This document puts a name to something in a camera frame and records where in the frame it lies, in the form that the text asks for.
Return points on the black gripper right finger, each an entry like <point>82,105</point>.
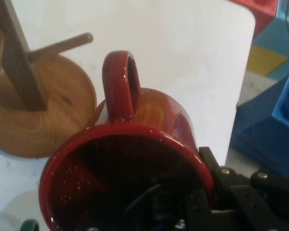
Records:
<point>255,199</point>

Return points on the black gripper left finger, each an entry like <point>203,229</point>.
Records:
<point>173,199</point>

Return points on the red ceramic mug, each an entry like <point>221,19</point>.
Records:
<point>173,115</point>

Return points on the large blue toy brick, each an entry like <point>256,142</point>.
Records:
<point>274,36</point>
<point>267,139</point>

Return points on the large yellow toy brick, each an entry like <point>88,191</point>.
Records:
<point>265,61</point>

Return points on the wooden mug tree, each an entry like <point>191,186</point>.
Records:
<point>50,120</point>

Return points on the dark green ceramic mug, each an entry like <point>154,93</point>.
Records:
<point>29,226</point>

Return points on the large red toy brick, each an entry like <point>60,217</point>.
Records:
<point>262,16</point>

